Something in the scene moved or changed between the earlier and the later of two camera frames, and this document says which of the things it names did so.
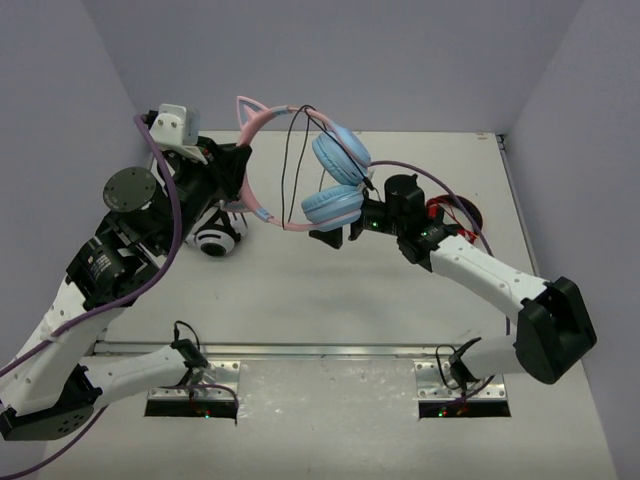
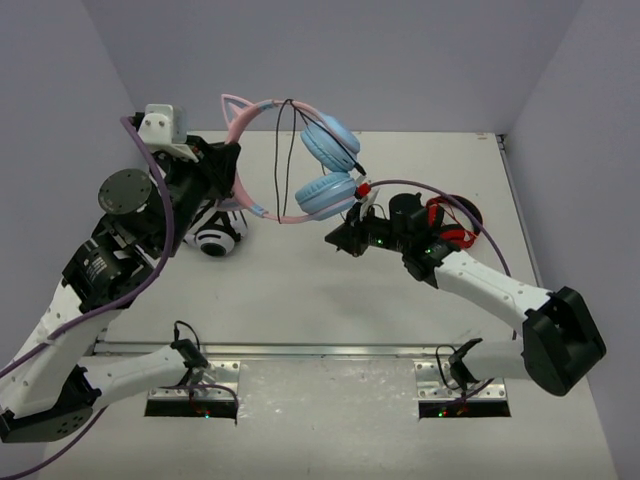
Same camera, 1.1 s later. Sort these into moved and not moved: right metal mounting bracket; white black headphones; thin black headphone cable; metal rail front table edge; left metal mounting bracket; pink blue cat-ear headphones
Moved: pink blue cat-ear headphones; thin black headphone cable
Not moved: right metal mounting bracket; left metal mounting bracket; white black headphones; metal rail front table edge
